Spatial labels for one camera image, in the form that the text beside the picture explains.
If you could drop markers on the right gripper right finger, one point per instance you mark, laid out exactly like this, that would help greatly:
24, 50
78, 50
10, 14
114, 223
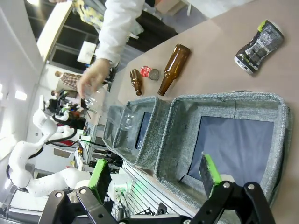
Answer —
211, 172

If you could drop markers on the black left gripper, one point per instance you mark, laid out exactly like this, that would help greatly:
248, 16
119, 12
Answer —
58, 106

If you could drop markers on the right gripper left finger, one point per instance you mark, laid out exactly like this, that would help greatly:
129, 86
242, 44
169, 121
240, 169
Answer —
98, 177

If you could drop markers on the clear bottle with pink label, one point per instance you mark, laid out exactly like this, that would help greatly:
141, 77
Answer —
90, 103

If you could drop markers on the large clear plastic bottle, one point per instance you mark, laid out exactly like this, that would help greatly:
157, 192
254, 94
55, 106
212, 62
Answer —
127, 121

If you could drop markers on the brown glass bottle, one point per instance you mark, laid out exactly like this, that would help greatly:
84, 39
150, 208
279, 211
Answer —
175, 63
135, 80

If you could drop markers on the crushed red can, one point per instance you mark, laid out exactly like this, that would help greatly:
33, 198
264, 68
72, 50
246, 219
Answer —
146, 71

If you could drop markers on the person's right forearm white sleeve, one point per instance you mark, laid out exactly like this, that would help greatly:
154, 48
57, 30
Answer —
116, 30

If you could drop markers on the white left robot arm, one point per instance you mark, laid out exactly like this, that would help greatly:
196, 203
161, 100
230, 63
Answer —
42, 186

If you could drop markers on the grey fabric basket labelled Can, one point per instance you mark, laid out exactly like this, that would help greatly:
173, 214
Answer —
182, 130

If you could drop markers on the grey fabric basket labelled Bottle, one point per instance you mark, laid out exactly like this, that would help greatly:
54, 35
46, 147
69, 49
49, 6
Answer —
109, 126

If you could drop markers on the grey fabric basket labelled Plastic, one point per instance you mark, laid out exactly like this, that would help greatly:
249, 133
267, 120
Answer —
151, 140

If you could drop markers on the person's right hand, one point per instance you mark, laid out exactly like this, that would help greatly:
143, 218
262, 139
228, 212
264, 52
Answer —
93, 74

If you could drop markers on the person in plaid shirt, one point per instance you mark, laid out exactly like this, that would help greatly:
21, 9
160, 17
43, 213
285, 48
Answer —
69, 79

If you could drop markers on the slotted metal mounting plate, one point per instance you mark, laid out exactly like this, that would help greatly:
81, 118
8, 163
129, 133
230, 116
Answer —
144, 186

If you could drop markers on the white paper sheet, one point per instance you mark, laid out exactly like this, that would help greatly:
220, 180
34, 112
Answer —
86, 52

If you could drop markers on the person in yellow floral shirt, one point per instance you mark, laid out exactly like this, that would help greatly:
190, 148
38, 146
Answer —
88, 14

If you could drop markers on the cardboard box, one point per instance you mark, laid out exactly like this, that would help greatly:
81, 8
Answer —
170, 7

